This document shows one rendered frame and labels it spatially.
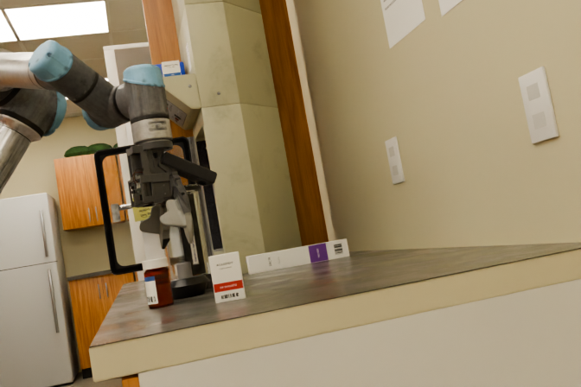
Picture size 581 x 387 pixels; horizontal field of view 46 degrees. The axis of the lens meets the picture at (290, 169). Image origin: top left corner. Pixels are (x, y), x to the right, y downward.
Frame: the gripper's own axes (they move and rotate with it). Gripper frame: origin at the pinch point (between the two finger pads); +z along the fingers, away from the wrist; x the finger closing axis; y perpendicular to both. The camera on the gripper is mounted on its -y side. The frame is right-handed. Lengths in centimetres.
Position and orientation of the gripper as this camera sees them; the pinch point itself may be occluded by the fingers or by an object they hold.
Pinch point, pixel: (180, 244)
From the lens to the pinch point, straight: 132.8
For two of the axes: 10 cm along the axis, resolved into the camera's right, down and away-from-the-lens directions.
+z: 1.7, 9.8, -0.9
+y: -8.3, 0.9, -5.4
